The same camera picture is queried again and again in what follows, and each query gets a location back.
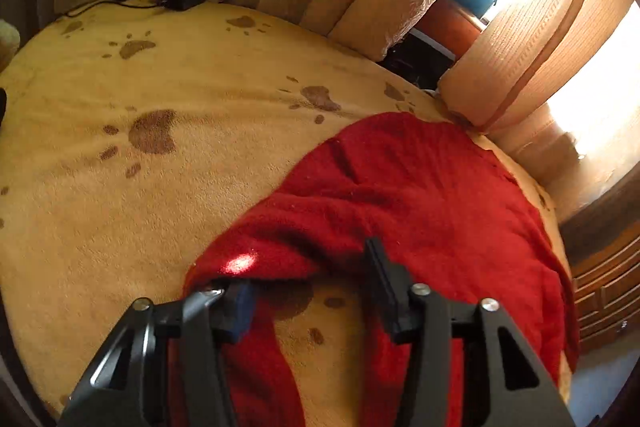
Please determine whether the red knit sweater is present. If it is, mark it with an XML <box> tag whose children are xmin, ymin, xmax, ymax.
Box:
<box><xmin>167</xmin><ymin>110</ymin><xmax>582</xmax><ymax>427</ymax></box>

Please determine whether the carved wooden cabinet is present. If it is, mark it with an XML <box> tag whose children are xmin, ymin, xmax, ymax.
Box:
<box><xmin>561</xmin><ymin>173</ymin><xmax>639</xmax><ymax>353</ymax></box>

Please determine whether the yellow paw print blanket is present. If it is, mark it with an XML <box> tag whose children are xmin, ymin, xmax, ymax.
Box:
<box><xmin>1</xmin><ymin>3</ymin><xmax>570</xmax><ymax>426</ymax></box>

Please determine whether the black speaker box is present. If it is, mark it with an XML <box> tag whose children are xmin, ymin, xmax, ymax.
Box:
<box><xmin>378</xmin><ymin>0</ymin><xmax>485</xmax><ymax>90</ymax></box>

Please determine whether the ribbed peach curtain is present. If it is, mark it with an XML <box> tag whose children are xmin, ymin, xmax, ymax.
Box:
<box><xmin>438</xmin><ymin>0</ymin><xmax>634</xmax><ymax>132</ymax></box>

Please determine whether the beige folded garment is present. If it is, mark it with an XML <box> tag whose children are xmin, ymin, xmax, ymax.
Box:
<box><xmin>0</xmin><ymin>20</ymin><xmax>21</xmax><ymax>72</ymax></box>

